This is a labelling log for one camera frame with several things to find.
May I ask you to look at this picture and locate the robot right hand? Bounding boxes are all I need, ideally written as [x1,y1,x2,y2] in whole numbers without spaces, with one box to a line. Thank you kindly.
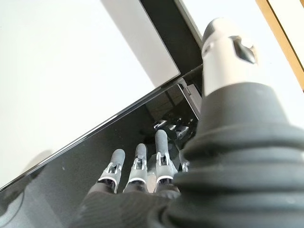
[68,18,304,228]

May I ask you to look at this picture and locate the black dishwasher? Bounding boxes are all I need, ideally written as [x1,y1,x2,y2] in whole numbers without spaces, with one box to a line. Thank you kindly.
[0,0,205,228]

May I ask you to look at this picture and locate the glossy white cabinet door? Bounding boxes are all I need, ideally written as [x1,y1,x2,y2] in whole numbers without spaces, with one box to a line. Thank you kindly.
[0,0,180,190]

